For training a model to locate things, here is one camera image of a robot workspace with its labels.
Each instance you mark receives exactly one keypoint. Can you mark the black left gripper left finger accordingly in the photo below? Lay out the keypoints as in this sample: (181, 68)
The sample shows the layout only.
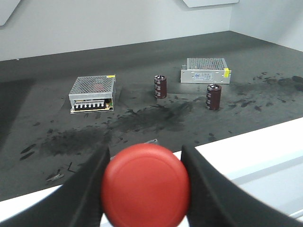
(75, 204)

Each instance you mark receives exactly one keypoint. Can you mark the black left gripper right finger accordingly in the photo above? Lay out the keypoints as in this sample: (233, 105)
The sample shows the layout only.
(218, 202)

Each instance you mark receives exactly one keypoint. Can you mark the red mushroom push button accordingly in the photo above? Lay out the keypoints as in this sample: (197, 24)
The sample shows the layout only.
(145, 185)

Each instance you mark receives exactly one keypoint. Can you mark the left metal mesh power supply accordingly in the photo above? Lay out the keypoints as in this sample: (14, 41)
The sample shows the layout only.
(91, 94)

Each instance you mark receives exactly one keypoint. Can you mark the metal mesh power supply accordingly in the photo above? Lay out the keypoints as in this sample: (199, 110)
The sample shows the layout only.
(205, 71)
(91, 94)

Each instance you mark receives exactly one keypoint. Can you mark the front brown capacitor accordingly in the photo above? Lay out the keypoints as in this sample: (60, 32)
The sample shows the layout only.
(213, 96)

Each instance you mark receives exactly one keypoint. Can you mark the brown capacitor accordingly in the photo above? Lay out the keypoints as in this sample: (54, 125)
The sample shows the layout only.
(213, 96)
(160, 86)

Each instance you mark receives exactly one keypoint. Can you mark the right metal mesh power supply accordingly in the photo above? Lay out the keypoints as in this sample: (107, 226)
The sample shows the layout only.
(205, 71)

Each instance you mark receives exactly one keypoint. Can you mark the rear brown capacitor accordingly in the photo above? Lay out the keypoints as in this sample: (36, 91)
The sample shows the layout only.
(160, 86)

